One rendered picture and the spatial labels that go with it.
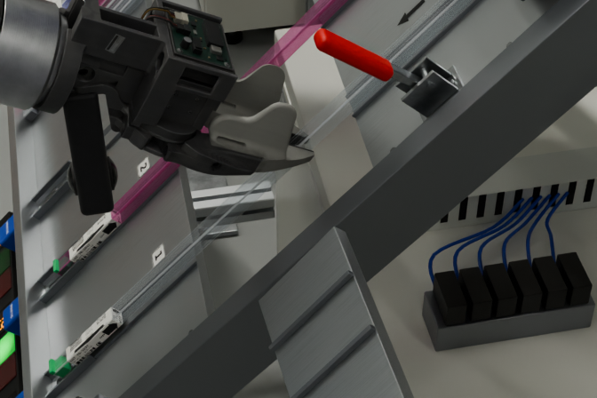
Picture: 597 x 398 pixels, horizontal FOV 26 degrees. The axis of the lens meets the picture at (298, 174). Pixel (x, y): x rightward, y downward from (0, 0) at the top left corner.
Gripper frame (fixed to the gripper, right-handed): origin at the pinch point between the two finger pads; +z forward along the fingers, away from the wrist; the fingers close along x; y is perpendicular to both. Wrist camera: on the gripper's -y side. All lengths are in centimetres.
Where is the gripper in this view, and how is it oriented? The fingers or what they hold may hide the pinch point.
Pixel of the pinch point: (290, 150)
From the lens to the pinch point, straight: 97.4
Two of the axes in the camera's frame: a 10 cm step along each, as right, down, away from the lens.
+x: -2.0, -6.7, 7.2
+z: 8.6, 2.3, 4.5
